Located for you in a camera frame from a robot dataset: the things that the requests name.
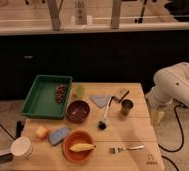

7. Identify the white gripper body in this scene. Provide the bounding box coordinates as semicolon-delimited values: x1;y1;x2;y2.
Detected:
145;87;171;112

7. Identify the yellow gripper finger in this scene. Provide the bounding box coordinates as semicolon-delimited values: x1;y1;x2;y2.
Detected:
151;110;164;126

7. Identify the silver metal fork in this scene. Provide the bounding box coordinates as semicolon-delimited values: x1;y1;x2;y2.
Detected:
109;145;144;154

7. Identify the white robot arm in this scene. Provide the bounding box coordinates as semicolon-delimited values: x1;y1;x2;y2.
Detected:
145;62;189;126

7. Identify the purple bowl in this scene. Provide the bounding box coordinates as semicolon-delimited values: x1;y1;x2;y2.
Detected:
66;100;90;124

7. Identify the orange bowl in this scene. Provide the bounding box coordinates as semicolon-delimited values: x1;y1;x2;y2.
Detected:
62;130;95;163

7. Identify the metal cup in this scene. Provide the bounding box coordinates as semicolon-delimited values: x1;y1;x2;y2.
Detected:
121;99;133;116

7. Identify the black marker pen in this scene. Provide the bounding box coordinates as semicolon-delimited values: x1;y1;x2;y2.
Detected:
118;91;129;103

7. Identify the grey blue cloth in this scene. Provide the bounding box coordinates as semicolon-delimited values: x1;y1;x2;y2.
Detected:
89;95;110;108

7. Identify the green translucent cup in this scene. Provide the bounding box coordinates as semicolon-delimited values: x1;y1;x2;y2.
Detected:
74;85;85;99

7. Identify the yellow corn cob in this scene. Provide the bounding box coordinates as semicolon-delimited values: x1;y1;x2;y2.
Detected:
70;143;95;152

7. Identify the bunch of dark grapes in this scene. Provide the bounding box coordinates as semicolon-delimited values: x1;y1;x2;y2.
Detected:
55;84;66;103

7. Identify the blue sponge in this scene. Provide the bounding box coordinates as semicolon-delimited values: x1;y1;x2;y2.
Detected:
48;127;69;146

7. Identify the green plastic tray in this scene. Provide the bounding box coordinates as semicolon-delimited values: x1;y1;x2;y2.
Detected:
21;75;72;119

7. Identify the small apple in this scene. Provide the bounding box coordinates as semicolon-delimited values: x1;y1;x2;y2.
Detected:
35;126;49;140

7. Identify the black object beside table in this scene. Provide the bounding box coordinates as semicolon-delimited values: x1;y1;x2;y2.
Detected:
15;121;24;139

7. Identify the white paper cup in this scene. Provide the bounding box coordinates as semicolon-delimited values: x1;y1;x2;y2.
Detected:
10;136;33;158

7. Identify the black cable on floor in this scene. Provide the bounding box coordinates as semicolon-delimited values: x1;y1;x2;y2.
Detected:
158;103;189;154

